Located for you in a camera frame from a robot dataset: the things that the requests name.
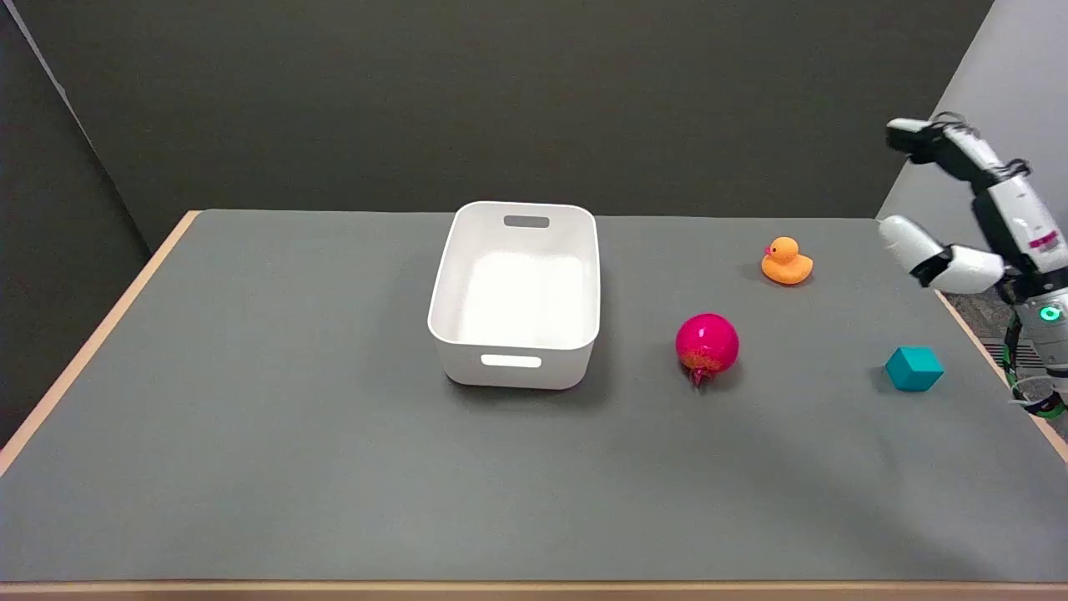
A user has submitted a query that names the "teal cube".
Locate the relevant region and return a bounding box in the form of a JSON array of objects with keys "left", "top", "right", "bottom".
[{"left": 884, "top": 346, "right": 945, "bottom": 392}]

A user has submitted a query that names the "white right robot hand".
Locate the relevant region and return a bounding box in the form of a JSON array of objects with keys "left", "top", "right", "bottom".
[{"left": 879, "top": 116, "right": 1068, "bottom": 301}]

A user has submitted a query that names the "magenta pomegranate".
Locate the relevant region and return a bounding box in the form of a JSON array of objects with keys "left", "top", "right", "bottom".
[{"left": 675, "top": 313, "right": 741, "bottom": 390}]

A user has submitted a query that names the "white plastic bin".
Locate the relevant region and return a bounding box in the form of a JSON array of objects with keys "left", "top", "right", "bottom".
[{"left": 427, "top": 200, "right": 602, "bottom": 391}]

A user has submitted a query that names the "orange rubber duck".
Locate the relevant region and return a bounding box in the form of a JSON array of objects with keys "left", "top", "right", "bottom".
[{"left": 760, "top": 236, "right": 814, "bottom": 286}]

